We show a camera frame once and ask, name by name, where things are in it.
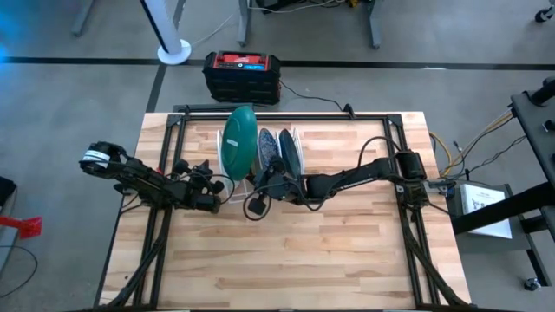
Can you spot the white manual booklet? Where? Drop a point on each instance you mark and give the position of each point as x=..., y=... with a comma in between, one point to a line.
x=485, y=210

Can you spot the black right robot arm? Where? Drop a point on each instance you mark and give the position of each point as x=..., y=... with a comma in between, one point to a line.
x=347, y=180

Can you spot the red plastic object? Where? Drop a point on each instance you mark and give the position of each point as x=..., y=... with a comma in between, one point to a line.
x=26, y=226

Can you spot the black caster wheel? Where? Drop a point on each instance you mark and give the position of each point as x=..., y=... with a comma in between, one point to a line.
x=532, y=284
x=544, y=15

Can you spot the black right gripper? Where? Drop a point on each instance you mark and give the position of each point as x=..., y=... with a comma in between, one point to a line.
x=282, y=188

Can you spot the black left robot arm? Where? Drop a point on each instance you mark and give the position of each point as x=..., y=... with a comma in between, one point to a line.
x=143, y=182

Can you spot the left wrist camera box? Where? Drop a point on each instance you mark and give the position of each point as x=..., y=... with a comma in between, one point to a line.
x=181, y=166

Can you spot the red black power station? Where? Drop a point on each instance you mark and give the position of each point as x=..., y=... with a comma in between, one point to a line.
x=240, y=82

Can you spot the grey cart shelf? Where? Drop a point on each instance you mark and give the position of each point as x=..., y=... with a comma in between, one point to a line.
x=490, y=245

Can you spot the black equipment stand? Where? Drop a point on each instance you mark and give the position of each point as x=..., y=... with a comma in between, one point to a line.
x=537, y=125

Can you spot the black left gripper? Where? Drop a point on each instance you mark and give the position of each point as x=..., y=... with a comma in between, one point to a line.
x=191, y=193

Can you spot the grey desk leg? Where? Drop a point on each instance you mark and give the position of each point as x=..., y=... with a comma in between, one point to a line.
x=82, y=17
x=375, y=24
x=244, y=21

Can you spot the large dark green bowl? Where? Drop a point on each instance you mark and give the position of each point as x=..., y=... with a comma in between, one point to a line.
x=238, y=147

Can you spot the dark grey plate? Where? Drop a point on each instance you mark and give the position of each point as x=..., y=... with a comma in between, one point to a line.
x=289, y=151

